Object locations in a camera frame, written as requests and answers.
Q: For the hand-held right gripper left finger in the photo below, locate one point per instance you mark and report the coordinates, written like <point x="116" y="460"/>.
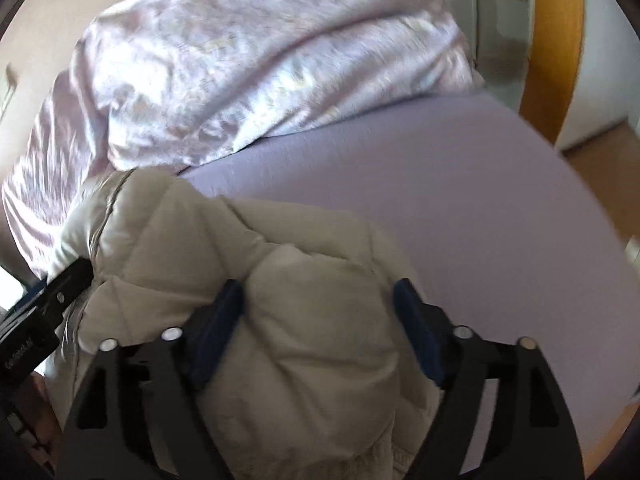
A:
<point x="220" y="330"/>

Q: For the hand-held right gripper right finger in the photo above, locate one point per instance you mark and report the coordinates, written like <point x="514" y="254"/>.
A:
<point x="417" y="332"/>

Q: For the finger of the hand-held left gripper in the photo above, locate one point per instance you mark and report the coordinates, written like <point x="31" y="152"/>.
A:
<point x="65" y="287"/>

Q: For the white puffer jacket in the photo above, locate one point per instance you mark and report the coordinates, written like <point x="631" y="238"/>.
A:
<point x="300" y="280"/>

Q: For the person's left hand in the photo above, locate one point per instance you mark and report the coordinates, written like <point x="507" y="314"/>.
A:
<point x="47" y="407"/>

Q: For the lavender bed sheet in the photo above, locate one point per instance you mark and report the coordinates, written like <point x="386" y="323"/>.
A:
<point x="475" y="220"/>

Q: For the pink patterned duvet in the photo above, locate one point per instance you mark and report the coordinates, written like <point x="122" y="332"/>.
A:
<point x="260" y="60"/>

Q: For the glass door with metal grid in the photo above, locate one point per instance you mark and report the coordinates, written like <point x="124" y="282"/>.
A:
<point x="500" y="25"/>

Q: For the wooden door frame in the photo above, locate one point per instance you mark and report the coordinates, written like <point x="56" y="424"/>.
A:
<point x="552" y="50"/>

